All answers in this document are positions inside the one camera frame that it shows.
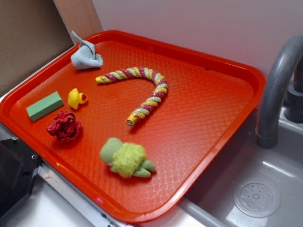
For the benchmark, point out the green rectangular block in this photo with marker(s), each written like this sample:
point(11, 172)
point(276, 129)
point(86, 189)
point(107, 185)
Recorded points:
point(44, 106)

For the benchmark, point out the black metal base block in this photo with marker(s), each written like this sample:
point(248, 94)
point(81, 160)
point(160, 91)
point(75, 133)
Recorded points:
point(18, 169)

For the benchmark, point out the red plastic tray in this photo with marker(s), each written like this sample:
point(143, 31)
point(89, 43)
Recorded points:
point(208, 99)

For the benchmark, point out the green plush turtle toy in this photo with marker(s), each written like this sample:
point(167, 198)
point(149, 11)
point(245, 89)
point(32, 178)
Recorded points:
point(126, 159)

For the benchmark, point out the yellow rubber duck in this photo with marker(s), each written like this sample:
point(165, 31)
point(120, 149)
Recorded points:
point(75, 98)

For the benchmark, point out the crumpled red cloth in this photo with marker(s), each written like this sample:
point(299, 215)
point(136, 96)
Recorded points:
point(65, 127)

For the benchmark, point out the grey blue folded cloth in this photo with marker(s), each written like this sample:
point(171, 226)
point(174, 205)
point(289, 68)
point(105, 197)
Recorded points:
point(85, 57)

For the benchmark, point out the grey toy sink basin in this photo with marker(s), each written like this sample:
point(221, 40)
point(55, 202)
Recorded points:
point(210, 200)

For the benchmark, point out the grey toy faucet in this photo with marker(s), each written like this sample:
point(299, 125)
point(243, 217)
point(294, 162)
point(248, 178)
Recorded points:
point(281, 74)

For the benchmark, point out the round sink drain cover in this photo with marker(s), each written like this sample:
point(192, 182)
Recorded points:
point(256, 197)

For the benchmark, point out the brown cardboard panel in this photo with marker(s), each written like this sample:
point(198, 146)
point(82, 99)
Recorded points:
point(33, 32)

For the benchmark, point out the twisted multicolour rope toy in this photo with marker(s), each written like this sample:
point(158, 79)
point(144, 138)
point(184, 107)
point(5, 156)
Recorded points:
point(145, 109)

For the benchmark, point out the dark grey faucet handle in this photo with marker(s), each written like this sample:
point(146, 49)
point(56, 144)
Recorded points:
point(294, 110)

